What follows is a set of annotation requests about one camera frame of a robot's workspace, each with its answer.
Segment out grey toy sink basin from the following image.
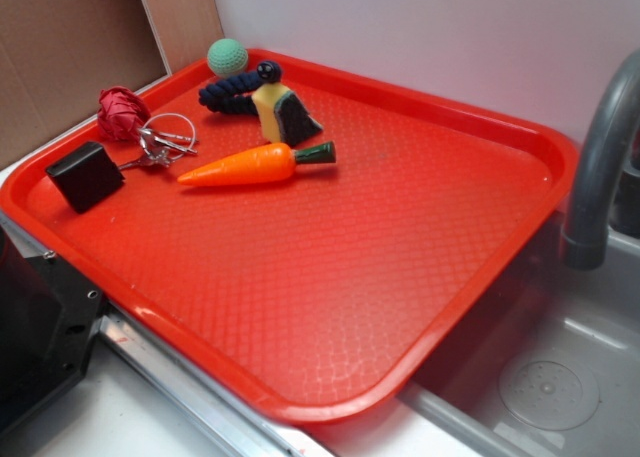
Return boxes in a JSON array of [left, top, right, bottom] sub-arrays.
[[401, 217, 639, 456]]

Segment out silver keys on ring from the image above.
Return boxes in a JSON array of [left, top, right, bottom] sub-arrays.
[[118, 112, 199, 171]]

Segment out small black box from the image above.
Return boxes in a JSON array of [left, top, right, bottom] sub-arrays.
[[45, 141, 124, 214]]

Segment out brown cardboard panel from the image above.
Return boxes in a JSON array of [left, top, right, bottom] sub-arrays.
[[1, 0, 223, 168]]

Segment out navy blue rope toy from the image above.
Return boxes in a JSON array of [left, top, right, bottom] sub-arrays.
[[198, 60, 283, 116]]

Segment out red paper flower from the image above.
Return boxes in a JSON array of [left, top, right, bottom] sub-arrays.
[[97, 86, 151, 142]]

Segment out grey sink faucet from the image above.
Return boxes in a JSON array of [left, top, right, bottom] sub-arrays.
[[559, 51, 639, 270]]

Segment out yellow green sponge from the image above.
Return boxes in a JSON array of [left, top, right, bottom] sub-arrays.
[[251, 83, 323, 147]]

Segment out orange toy carrot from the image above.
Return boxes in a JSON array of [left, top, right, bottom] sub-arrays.
[[177, 141, 337, 187]]

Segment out red plastic tray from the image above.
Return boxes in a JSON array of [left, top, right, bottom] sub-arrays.
[[1, 56, 577, 424]]

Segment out green textured ball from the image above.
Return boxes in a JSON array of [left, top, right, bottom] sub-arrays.
[[207, 38, 249, 78]]

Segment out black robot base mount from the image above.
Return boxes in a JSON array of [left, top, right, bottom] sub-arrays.
[[1, 232, 106, 436]]

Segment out silver metal rail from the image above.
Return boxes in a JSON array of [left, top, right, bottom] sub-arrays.
[[0, 211, 331, 457]]

